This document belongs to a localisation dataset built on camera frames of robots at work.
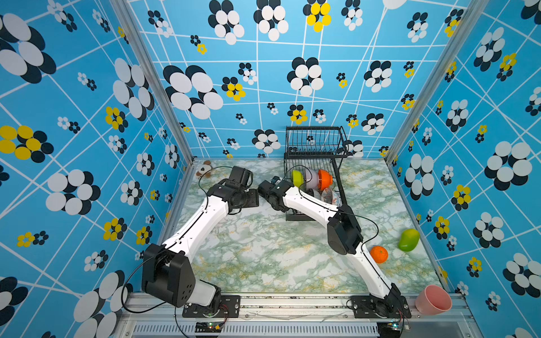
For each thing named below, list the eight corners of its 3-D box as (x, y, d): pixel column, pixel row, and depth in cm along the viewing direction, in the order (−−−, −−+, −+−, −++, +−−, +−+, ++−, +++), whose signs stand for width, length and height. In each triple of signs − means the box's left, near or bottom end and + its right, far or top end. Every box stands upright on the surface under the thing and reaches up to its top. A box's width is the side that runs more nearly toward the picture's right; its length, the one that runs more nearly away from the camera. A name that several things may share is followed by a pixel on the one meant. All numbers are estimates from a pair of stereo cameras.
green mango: (396, 248, 89) (401, 244, 85) (401, 230, 95) (406, 225, 91) (411, 256, 87) (416, 252, 83) (415, 236, 92) (421, 232, 89)
